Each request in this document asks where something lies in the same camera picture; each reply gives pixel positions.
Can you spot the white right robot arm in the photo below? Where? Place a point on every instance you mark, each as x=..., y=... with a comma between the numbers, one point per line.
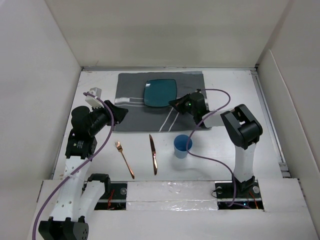
x=243, y=129

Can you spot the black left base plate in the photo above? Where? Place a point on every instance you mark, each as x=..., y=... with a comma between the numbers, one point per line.
x=116, y=200

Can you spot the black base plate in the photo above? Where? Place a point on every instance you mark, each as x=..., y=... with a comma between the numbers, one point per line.
x=116, y=200
x=249, y=199

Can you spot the copper knife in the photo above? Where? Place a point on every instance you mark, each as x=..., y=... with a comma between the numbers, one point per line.
x=153, y=152

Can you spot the copper fork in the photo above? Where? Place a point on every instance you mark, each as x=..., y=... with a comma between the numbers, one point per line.
x=120, y=150

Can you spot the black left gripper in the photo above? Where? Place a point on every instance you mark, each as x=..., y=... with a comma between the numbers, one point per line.
x=118, y=113

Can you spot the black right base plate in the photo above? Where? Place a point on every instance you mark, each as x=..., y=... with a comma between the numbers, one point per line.
x=249, y=199

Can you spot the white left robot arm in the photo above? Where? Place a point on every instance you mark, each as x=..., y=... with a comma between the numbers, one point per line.
x=65, y=212

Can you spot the grey striped placemat cloth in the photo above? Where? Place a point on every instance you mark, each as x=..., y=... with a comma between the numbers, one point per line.
x=142, y=118

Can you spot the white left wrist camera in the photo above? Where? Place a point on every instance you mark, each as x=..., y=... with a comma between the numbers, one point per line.
x=91, y=99

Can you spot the blue plastic cup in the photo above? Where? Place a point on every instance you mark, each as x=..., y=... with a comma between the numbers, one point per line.
x=182, y=144

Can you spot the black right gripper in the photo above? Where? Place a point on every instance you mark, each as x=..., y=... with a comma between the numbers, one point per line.
x=178, y=103

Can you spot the teal square plate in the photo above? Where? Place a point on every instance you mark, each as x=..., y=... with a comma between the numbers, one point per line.
x=159, y=92

